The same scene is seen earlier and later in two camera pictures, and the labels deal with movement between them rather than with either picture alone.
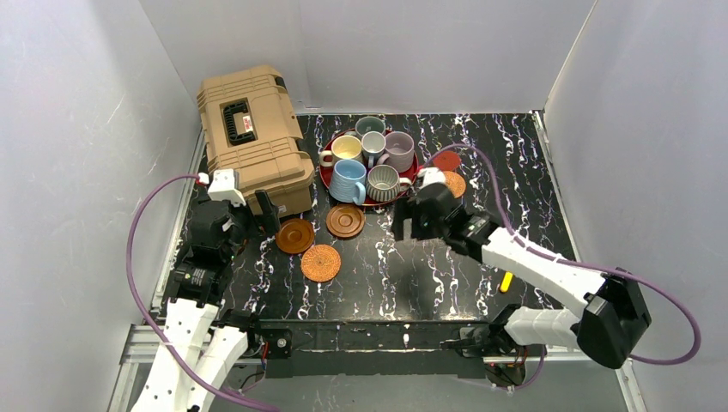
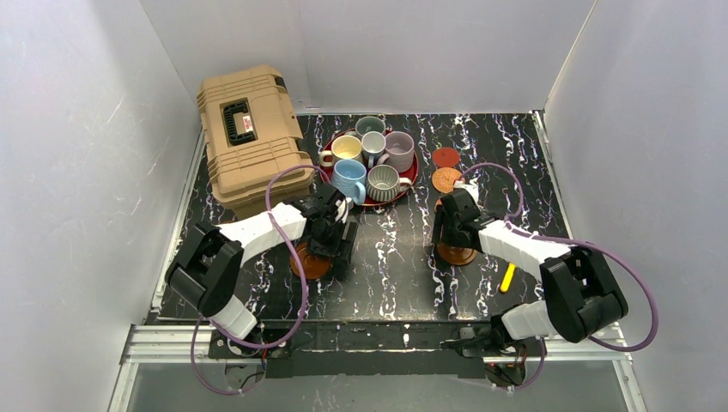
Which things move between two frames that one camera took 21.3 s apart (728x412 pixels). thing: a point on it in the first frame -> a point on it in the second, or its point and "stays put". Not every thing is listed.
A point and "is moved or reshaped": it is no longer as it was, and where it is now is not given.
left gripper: (245, 216) -> (346, 241)
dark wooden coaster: (345, 221) is moved or reshaped
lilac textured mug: (400, 148) stays put
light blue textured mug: (347, 182) stays put
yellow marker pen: (507, 277) stays put
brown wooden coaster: (294, 235) is moved or reshaped
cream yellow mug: (343, 148) stays put
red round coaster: (446, 160) stays put
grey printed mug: (373, 146) stays put
